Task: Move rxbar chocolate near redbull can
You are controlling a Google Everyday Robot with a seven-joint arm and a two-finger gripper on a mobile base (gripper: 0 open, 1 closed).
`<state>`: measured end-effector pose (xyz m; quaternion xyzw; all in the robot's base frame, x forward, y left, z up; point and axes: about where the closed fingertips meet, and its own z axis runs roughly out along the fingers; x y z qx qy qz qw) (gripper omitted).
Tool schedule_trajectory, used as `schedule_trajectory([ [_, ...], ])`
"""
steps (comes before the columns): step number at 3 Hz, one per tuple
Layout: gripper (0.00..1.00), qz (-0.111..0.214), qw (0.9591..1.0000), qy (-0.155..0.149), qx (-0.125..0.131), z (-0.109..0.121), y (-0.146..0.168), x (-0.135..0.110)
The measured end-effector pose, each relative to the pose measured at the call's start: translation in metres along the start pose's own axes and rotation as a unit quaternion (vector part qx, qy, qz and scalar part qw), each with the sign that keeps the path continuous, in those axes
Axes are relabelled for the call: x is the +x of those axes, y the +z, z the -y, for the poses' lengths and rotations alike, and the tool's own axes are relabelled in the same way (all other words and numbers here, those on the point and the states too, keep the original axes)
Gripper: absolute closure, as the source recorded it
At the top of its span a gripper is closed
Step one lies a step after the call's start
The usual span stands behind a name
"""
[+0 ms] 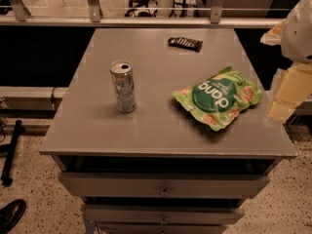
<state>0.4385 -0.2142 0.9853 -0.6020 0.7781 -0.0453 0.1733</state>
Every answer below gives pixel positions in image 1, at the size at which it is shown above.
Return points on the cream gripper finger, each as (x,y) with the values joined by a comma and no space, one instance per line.
(289,89)

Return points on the black rxbar chocolate bar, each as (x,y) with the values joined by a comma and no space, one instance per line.
(185,43)

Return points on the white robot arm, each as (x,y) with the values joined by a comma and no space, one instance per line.
(294,35)

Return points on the silver redbull can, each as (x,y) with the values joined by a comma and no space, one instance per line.
(123,81)

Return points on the green dang chips bag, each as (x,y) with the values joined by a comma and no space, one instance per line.
(220,99)

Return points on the grey drawer cabinet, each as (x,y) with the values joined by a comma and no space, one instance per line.
(90,135)

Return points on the top grey drawer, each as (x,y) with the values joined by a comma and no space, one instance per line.
(164,185)

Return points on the grey drawer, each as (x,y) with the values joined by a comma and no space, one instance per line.
(125,228)
(161,215)
(164,185)

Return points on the black office chair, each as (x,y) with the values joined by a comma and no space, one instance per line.
(140,0)

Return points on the middle grey drawer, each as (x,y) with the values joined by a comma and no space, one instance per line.
(161,215)

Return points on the bottom grey drawer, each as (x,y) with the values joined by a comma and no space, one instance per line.
(125,228)

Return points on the black metal stand leg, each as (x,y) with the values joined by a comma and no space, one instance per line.
(9,150)

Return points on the black leather shoe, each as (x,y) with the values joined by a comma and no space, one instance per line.
(11,215)

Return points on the metal glass railing frame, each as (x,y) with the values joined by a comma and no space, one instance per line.
(117,13)

